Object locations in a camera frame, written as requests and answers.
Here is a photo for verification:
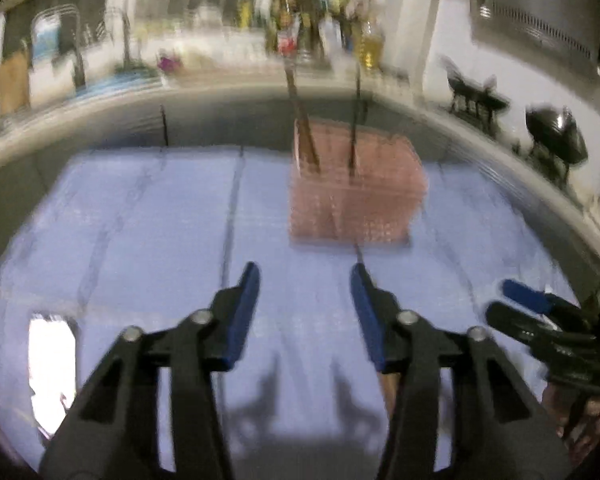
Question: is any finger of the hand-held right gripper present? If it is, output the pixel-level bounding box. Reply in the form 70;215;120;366
485;301;598;361
501;280;591;333

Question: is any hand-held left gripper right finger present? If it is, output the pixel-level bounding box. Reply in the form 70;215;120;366
350;263;573;480

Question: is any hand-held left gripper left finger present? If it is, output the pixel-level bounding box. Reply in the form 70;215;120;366
40;261;261;480

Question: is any light brown wooden chopstick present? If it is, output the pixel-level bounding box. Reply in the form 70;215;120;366
354;244;400;417

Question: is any pink plastic utensil basket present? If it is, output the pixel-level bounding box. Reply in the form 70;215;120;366
289;119;427;247

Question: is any person's right hand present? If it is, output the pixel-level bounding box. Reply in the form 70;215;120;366
542;385;600;441

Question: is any blue striped tablecloth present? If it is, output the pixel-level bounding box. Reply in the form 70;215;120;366
0;147;586;476

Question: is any black pot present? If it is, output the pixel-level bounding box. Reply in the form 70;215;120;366
525;105;589;181

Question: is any thin dark chopstick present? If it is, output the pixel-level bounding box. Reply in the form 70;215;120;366
349;62;367;177

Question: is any dark brown flat chopstick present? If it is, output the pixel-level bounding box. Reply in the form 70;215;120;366
284;57;322;171

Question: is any black smartphone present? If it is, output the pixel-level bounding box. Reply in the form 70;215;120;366
28;312;77;433

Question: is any kitchen counter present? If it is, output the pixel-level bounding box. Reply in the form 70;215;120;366
0;25;600;261

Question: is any blue plastic tray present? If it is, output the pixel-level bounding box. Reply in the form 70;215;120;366
87;72;156;96

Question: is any large yellow oil bottle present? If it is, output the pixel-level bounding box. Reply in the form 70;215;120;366
361;19;385;72

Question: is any steel range hood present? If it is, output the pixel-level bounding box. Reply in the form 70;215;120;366
472;0;600;78

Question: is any curved steel faucet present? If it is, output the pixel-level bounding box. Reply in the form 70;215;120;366
120;10;137;68

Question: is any wooden cutting board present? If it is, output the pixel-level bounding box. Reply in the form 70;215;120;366
0;52;32;117

